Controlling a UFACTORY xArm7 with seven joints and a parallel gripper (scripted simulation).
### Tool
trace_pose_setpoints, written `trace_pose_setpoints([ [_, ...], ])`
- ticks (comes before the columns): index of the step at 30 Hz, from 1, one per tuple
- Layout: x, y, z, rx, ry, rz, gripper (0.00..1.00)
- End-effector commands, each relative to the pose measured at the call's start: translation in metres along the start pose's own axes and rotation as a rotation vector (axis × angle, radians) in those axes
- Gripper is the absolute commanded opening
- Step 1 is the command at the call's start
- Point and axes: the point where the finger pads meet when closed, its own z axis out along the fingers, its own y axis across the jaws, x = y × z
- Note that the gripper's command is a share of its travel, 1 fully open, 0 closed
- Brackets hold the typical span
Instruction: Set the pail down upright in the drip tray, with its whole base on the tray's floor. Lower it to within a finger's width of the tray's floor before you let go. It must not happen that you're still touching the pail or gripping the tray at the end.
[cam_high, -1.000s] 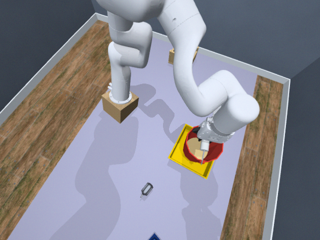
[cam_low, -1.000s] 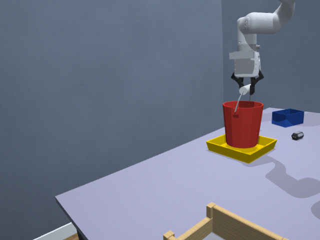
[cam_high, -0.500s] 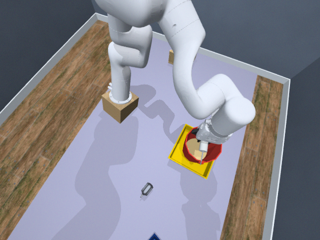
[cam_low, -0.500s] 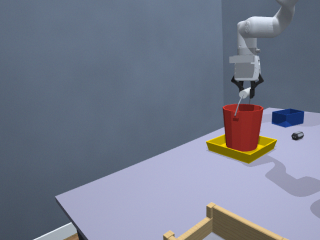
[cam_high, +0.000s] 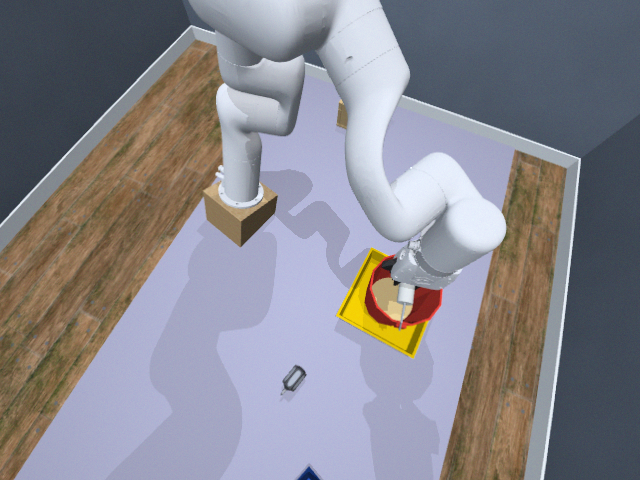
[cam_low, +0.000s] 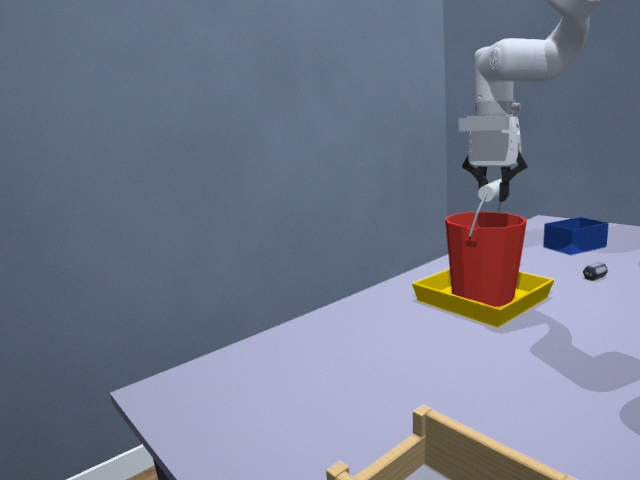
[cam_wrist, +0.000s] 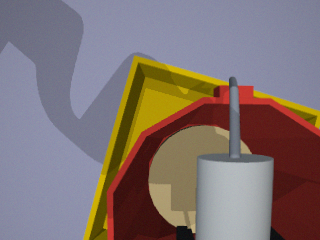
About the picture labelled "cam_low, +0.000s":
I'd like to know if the red bucket with wire handle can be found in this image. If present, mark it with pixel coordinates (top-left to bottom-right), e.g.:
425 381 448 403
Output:
445 179 527 307

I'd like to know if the light wooden crate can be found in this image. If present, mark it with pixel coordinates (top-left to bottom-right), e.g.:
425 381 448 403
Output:
326 404 578 480

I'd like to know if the blue open rectangular bin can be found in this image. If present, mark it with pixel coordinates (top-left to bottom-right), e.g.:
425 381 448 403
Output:
543 217 609 255

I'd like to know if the yellow square tray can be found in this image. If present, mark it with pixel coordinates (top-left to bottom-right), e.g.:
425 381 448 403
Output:
412 269 555 328

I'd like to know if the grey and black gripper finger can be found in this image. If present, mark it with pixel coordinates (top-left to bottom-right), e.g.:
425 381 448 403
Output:
462 156 488 191
499 149 528 202

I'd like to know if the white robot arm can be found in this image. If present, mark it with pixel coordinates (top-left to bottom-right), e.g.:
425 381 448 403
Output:
459 0 601 131

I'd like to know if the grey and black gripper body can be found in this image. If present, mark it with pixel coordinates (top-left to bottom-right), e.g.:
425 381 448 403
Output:
468 114 521 167

